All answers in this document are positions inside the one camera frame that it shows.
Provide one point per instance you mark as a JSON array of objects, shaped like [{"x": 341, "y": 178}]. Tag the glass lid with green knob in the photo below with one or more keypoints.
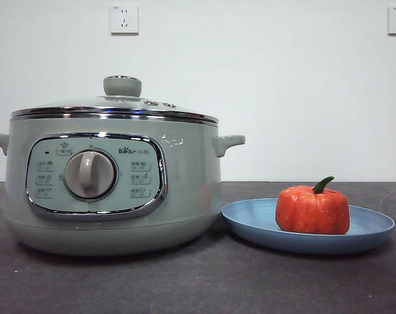
[{"x": 123, "y": 86}]

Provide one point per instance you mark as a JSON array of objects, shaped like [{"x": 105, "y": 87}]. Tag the blue round plate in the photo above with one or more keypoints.
[{"x": 250, "y": 219}]

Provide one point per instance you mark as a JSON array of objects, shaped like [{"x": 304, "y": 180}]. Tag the pale green electric steamer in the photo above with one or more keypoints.
[{"x": 185, "y": 183}]

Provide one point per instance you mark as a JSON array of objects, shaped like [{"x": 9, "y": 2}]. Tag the orange pumpkin with green stem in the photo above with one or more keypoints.
[{"x": 312, "y": 209}]

